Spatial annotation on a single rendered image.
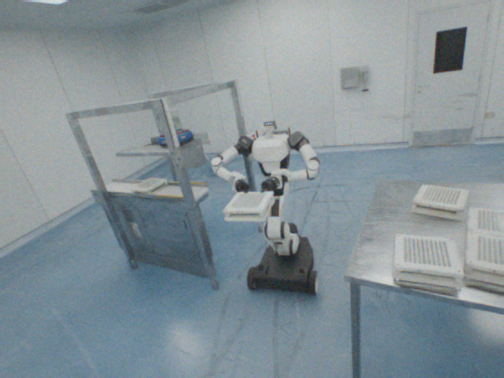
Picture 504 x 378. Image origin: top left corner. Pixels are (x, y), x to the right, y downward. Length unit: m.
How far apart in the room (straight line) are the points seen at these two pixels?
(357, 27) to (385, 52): 0.61
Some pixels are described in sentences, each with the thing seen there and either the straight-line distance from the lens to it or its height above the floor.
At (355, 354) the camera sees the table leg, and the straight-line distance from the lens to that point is 1.80.
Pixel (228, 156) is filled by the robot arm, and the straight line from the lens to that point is 2.21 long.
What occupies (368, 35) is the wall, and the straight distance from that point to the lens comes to 5.53.
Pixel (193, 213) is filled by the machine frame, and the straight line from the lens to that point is 2.30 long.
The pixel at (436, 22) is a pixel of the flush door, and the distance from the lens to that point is 5.61.
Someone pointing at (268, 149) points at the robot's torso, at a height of 1.21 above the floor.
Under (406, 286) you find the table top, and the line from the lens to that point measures 1.36.
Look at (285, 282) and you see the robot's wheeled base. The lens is 2.44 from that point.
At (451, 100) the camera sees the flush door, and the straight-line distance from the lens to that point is 5.76.
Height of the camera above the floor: 1.80
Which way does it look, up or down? 24 degrees down
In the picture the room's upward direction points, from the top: 11 degrees counter-clockwise
